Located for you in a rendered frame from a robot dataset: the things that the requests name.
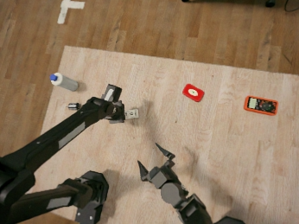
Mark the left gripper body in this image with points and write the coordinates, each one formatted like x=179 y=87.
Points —
x=119 y=116

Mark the white bottle with blue cap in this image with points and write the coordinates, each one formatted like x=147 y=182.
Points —
x=64 y=82

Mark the orange pocket multimeter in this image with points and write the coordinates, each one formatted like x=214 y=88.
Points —
x=260 y=105

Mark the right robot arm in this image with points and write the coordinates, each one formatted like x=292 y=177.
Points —
x=194 y=211

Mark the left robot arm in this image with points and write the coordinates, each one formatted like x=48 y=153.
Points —
x=16 y=168

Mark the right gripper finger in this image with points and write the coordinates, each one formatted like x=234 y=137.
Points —
x=165 y=152
x=142 y=174

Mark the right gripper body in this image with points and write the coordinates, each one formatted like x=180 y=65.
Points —
x=169 y=163

